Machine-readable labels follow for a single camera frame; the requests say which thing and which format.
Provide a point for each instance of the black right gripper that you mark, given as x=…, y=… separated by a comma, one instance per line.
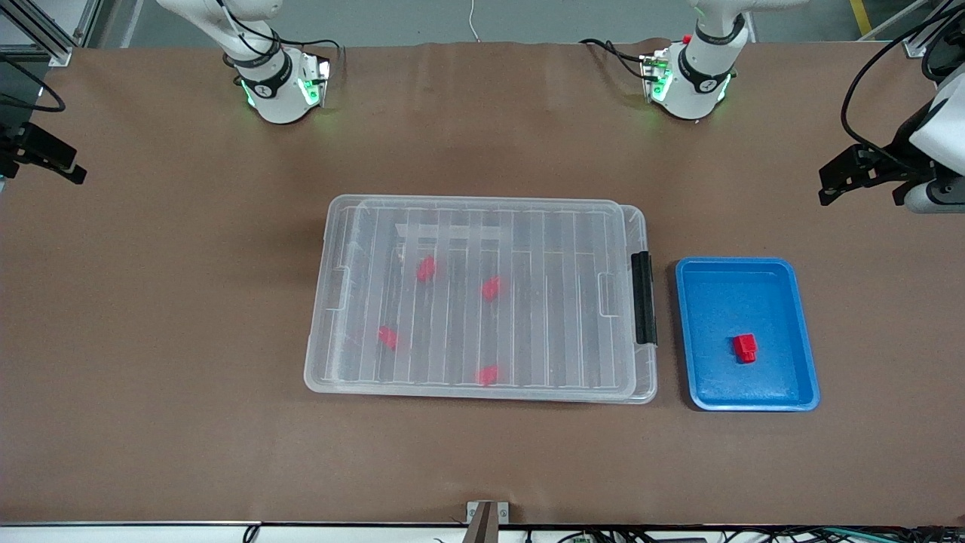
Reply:
x=16, y=143

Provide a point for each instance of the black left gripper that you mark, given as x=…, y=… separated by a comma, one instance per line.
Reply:
x=899, y=148

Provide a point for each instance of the red toy block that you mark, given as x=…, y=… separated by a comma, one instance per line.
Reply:
x=491, y=287
x=426, y=268
x=745, y=348
x=488, y=374
x=387, y=337

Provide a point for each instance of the clear plastic box lid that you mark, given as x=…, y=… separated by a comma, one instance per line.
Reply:
x=467, y=317

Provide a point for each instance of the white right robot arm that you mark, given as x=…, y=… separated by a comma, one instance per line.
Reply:
x=275, y=83

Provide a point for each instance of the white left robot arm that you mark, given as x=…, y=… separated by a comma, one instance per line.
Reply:
x=697, y=75

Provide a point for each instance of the clear plastic storage box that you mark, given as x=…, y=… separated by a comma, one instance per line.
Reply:
x=647, y=377

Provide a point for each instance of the blue plastic tray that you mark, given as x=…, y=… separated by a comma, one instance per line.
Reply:
x=724, y=302

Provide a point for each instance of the aluminium frame profile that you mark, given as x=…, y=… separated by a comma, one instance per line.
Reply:
x=923, y=38
x=56, y=51

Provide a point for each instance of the grey metal bracket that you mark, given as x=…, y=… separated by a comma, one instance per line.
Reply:
x=487, y=516

